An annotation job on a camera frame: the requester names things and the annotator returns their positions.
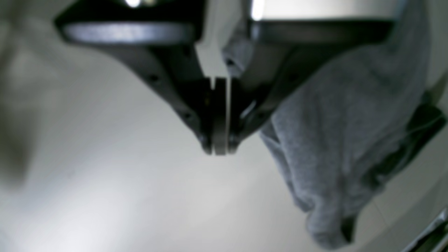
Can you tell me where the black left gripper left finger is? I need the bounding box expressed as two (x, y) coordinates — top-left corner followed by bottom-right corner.
(54, 0), (228, 155)

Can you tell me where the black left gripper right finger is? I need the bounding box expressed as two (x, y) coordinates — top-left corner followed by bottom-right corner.
(227, 0), (405, 154)

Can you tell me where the grey T-shirt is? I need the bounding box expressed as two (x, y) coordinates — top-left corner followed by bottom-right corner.
(260, 0), (447, 251)

